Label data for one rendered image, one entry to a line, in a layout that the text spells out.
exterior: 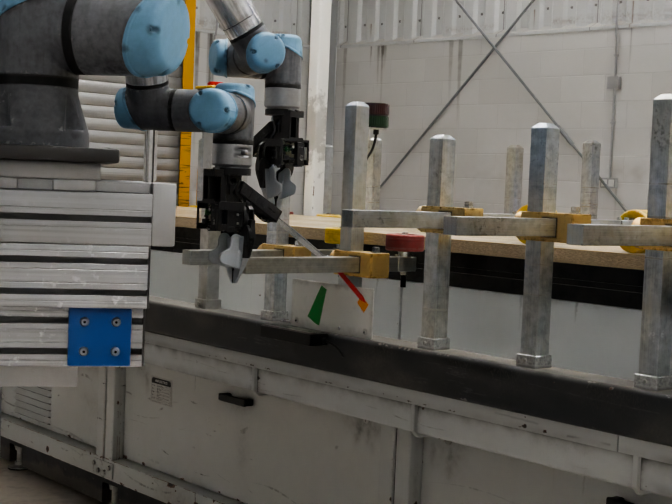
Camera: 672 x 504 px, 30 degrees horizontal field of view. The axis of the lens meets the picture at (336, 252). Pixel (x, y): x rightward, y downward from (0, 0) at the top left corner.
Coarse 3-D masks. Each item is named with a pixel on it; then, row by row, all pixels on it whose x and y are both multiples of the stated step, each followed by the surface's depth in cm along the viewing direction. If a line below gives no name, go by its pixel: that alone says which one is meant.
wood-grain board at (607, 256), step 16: (176, 208) 434; (192, 208) 444; (176, 224) 342; (192, 224) 336; (256, 224) 314; (304, 224) 316; (320, 224) 322; (336, 224) 327; (368, 240) 281; (384, 240) 277; (464, 240) 258; (480, 240) 259; (496, 240) 263; (512, 240) 267; (496, 256) 252; (512, 256) 248; (560, 256) 239; (576, 256) 236; (592, 256) 233; (608, 256) 230; (624, 256) 228; (640, 256) 225
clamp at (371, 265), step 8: (352, 256) 252; (360, 256) 250; (368, 256) 248; (376, 256) 249; (384, 256) 250; (360, 264) 250; (368, 264) 248; (376, 264) 249; (384, 264) 250; (344, 272) 254; (352, 272) 252; (360, 272) 250; (368, 272) 248; (376, 272) 249; (384, 272) 250
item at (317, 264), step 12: (252, 264) 234; (264, 264) 235; (276, 264) 237; (288, 264) 239; (300, 264) 241; (312, 264) 243; (324, 264) 245; (336, 264) 247; (348, 264) 249; (396, 264) 257; (408, 264) 259
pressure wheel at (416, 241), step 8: (392, 240) 257; (400, 240) 256; (408, 240) 256; (416, 240) 257; (392, 248) 257; (400, 248) 256; (408, 248) 256; (416, 248) 257; (400, 256) 259; (408, 256) 259; (400, 280) 260
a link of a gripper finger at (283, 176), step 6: (288, 168) 263; (276, 174) 263; (282, 174) 263; (288, 174) 262; (282, 180) 264; (288, 180) 262; (282, 186) 263; (288, 186) 262; (294, 186) 261; (282, 192) 263; (288, 192) 262; (294, 192) 261; (276, 198) 263; (282, 198) 264; (276, 204) 263
